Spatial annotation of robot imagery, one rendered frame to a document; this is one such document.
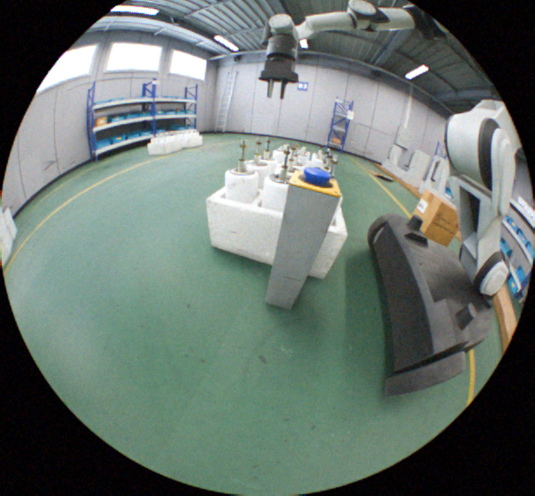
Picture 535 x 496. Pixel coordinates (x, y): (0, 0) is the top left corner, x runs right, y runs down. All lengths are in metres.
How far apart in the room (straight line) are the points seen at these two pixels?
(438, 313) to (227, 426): 0.45
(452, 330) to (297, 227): 0.36
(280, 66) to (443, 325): 0.71
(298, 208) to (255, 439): 0.43
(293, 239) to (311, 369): 0.29
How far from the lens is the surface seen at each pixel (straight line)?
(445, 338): 0.38
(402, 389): 0.39
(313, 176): 0.21
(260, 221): 0.40
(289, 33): 0.59
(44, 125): 5.20
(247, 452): 0.42
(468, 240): 0.60
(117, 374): 0.49
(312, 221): 0.22
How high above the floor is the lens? 0.38
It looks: 36 degrees down
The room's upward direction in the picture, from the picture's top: 8 degrees clockwise
